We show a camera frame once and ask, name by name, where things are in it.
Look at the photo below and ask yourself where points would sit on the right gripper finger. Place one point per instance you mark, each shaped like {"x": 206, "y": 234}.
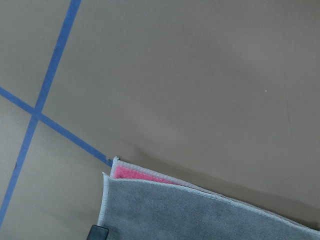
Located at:
{"x": 97, "y": 233}

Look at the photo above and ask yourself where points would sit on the pink and grey towel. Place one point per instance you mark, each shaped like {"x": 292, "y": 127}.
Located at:
{"x": 142, "y": 204}

